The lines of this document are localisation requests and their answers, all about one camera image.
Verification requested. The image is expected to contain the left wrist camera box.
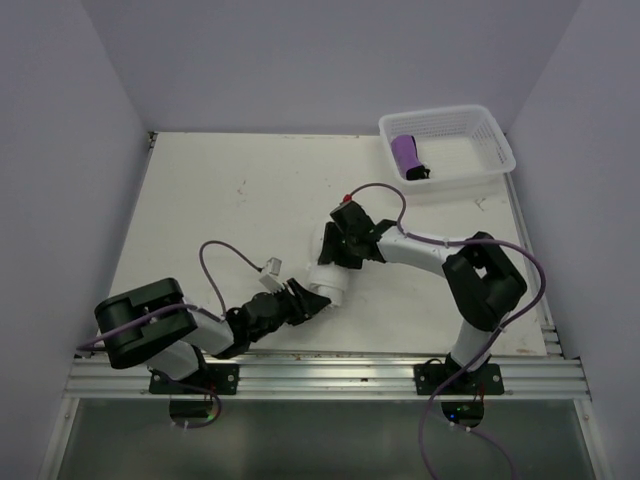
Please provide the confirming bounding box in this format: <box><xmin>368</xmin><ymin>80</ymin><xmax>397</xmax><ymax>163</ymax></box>
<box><xmin>259</xmin><ymin>257</ymin><xmax>284</xmax><ymax>293</ymax></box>

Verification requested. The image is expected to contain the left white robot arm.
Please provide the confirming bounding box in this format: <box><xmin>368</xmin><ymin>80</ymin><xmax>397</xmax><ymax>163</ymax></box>
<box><xmin>94</xmin><ymin>278</ymin><xmax>331</xmax><ymax>393</ymax></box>

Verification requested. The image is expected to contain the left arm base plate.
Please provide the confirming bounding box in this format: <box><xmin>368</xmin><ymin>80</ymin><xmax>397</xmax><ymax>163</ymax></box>
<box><xmin>149</xmin><ymin>363</ymin><xmax>240</xmax><ymax>395</ymax></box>

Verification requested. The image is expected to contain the purple microfiber towel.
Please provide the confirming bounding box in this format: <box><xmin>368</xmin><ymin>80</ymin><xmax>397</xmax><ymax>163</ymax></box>
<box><xmin>390</xmin><ymin>135</ymin><xmax>431</xmax><ymax>181</ymax></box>

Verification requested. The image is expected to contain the aluminium mounting rail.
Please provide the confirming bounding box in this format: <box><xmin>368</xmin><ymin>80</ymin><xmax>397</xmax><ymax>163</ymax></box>
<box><xmin>63</xmin><ymin>352</ymin><xmax>591</xmax><ymax>401</ymax></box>

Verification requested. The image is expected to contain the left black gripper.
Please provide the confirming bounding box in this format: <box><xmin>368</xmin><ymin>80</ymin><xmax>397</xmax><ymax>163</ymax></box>
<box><xmin>249</xmin><ymin>276</ymin><xmax>331</xmax><ymax>342</ymax></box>

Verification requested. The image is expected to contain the white perforated plastic basket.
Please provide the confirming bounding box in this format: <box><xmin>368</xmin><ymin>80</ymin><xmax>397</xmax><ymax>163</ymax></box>
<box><xmin>378</xmin><ymin>104</ymin><xmax>516</xmax><ymax>194</ymax></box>

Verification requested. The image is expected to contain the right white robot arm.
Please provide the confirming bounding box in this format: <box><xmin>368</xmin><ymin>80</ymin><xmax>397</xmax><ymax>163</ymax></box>
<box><xmin>308</xmin><ymin>200</ymin><xmax>527</xmax><ymax>393</ymax></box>

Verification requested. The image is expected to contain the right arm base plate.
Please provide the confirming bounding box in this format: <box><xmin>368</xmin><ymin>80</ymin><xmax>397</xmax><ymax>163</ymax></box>
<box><xmin>413</xmin><ymin>356</ymin><xmax>505</xmax><ymax>396</ymax></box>

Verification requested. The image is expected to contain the white towel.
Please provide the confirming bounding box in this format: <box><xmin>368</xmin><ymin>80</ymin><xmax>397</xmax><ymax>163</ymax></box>
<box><xmin>304</xmin><ymin>222</ymin><xmax>351</xmax><ymax>314</ymax></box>

